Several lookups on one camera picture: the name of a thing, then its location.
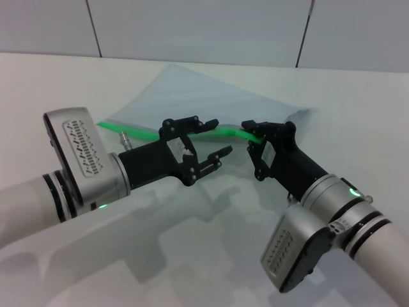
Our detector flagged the transparent green zipper document bag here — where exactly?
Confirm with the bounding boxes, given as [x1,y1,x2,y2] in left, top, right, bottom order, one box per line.
[95,62,321,151]

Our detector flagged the silver metal connector plug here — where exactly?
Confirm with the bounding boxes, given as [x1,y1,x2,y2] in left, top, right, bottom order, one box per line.
[118,130,134,152]

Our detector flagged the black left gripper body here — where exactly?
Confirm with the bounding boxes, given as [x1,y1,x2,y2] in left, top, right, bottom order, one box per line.
[117,120,196,190]

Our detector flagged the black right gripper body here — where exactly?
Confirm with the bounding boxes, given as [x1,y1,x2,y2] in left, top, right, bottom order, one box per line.
[253,120,330,201]

